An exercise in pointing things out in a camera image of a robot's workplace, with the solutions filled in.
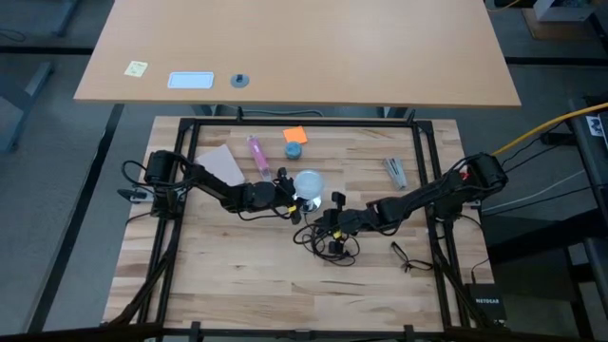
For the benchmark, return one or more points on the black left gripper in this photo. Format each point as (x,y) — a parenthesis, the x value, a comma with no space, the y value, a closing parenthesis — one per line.
(285,195)

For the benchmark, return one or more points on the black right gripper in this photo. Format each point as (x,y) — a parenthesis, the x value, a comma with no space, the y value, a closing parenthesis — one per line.
(347,221)

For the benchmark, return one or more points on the white lightbulb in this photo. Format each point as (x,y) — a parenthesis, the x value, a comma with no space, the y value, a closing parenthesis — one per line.
(309,184)

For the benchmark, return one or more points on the chrome lamp socket base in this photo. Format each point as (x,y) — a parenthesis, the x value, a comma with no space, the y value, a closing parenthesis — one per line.
(309,205)

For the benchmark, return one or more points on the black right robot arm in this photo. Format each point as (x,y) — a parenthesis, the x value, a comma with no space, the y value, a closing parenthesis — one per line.
(418,199)

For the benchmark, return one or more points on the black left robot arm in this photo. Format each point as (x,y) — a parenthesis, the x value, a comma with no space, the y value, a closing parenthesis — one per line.
(214,183)

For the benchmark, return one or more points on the blue tape roll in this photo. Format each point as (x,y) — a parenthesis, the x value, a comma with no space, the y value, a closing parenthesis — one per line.
(293,150)

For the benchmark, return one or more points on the orange sticky note pad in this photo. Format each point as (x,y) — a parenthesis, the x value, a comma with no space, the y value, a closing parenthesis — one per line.
(295,135)

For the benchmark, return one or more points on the black eyeglasses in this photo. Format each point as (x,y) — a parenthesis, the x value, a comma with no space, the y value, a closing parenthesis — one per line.
(406,264)

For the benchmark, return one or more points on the light brown wooden desk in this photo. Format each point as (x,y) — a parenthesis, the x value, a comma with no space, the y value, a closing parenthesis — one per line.
(304,47)

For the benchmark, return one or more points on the white rectangular card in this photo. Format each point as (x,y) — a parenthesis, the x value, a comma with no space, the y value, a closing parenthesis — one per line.
(191,80)

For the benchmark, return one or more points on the yellow sticky note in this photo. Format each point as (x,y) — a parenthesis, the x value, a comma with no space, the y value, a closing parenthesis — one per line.
(136,69)

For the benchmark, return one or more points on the black power adapter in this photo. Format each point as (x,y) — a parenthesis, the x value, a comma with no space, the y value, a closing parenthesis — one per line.
(558,139)

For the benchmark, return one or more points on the white printed card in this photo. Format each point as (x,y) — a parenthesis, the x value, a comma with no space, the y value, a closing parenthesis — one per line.
(595,126)

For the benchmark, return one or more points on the brown board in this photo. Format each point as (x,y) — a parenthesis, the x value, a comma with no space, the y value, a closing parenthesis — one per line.
(537,31)

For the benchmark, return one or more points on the grey table leg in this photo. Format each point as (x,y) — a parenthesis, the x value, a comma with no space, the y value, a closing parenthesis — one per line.
(28,100)

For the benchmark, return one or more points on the grey box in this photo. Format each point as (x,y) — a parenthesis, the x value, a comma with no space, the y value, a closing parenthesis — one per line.
(565,10)

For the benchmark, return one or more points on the black aluminium table frame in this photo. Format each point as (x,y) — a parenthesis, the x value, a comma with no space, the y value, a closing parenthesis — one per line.
(304,122)

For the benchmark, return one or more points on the black Netgear network switch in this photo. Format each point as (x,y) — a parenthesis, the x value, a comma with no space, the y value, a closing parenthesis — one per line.
(487,301)

